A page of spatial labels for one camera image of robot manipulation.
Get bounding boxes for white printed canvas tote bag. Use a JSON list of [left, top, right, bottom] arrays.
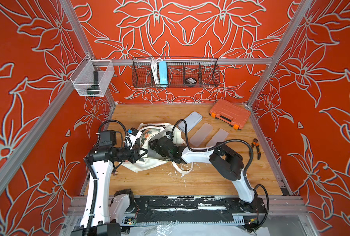
[[121, 122, 195, 178]]

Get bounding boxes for translucent frosted pencil case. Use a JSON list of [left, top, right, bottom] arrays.
[[189, 123, 213, 147]]

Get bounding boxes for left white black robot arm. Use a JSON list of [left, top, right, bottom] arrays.
[[71, 145, 147, 236]]

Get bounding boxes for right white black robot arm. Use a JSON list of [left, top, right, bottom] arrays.
[[148, 119, 269, 233]]

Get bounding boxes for orange plastic tool case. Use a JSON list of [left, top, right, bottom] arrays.
[[209, 99, 250, 130]]

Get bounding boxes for dark green flashlight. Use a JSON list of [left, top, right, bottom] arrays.
[[86, 71, 100, 95]]

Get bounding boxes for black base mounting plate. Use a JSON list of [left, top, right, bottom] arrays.
[[121, 196, 267, 226]]

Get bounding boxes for light blue power bank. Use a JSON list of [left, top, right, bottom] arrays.
[[158, 61, 168, 87]]

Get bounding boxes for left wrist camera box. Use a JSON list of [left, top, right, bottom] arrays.
[[97, 127, 143, 149]]

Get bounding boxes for black wire wall basket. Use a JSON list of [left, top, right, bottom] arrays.
[[132, 57, 220, 89]]

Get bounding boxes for clear plastic wall bin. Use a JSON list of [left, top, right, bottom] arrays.
[[70, 55, 115, 97]]

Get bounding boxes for white coiled cable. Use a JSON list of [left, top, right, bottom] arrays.
[[150, 58, 160, 86]]

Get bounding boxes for orange handled pliers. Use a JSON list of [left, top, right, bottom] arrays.
[[251, 138, 261, 160]]

